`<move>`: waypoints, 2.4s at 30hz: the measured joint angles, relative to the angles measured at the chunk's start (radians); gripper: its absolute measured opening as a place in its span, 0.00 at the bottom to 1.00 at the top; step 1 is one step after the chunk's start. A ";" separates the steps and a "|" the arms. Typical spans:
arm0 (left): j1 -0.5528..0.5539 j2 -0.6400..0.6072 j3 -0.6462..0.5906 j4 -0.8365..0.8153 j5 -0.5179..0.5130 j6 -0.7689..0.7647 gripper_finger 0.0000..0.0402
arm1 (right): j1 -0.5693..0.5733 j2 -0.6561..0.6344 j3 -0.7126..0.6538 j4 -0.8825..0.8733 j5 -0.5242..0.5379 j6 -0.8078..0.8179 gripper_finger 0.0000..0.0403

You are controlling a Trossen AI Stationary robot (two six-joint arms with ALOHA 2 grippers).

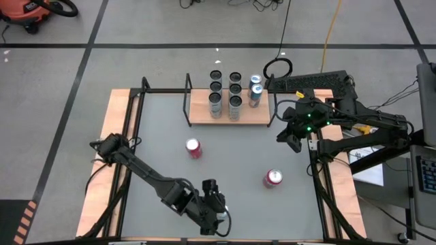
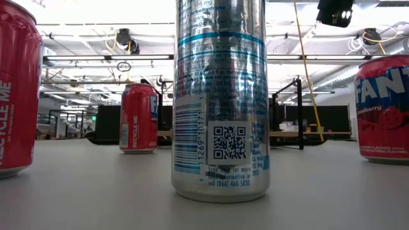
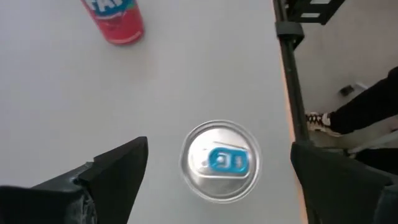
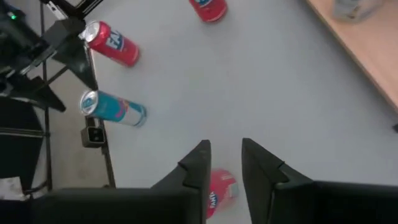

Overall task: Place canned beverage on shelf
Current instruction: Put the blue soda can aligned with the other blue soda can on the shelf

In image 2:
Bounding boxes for long ceiling light strip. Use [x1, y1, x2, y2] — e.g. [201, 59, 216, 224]
[43, 54, 389, 62]

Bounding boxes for red soda can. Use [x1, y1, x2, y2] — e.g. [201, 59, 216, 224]
[353, 54, 409, 166]
[119, 82, 160, 155]
[0, 0, 44, 180]

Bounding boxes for black ceiling cable reel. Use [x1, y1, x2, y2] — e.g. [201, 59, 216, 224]
[105, 27, 141, 55]
[346, 25, 406, 56]

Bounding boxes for silver blue energy drink can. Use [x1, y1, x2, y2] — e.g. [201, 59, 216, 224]
[171, 0, 272, 204]

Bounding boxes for black partition panel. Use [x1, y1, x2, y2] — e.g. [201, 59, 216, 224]
[275, 104, 351, 141]
[95, 104, 122, 141]

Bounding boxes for yellow cable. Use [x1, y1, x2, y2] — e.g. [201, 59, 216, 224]
[292, 0, 325, 142]

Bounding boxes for white boxes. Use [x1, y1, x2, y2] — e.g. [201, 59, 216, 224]
[279, 120, 302, 132]

